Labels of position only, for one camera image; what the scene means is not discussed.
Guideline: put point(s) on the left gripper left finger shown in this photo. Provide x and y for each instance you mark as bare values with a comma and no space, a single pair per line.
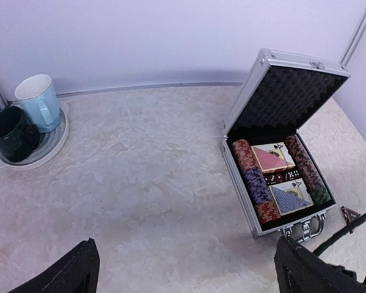
76,271

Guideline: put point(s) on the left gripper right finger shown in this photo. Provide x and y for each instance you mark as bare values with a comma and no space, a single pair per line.
299,270

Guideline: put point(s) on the blue playing card deck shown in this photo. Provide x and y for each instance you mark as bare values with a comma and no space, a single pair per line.
291,196

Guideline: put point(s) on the black triangular dealer button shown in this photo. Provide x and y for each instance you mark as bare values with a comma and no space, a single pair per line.
349,215

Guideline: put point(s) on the green poker chip stack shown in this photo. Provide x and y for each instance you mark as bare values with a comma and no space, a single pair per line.
320,195

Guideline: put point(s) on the aluminium poker case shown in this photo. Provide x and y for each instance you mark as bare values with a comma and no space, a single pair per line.
277,181

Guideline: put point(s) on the red playing card deck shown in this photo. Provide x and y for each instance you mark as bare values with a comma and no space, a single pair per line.
273,157

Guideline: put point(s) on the dark green mug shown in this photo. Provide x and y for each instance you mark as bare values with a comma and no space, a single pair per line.
18,136

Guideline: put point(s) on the purple chip row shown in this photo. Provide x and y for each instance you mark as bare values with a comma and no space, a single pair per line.
256,186

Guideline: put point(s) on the brown chip row in case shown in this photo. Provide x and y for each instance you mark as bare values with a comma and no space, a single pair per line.
303,162

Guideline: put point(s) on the white round coaster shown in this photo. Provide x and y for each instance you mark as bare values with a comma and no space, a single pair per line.
50,144

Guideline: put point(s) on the red yellow chip row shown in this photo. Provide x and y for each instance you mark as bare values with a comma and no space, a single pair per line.
244,155

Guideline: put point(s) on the light blue mug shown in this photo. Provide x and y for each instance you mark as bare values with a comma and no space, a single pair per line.
36,95

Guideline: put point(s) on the right aluminium post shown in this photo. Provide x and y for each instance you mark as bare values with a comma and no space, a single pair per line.
354,40

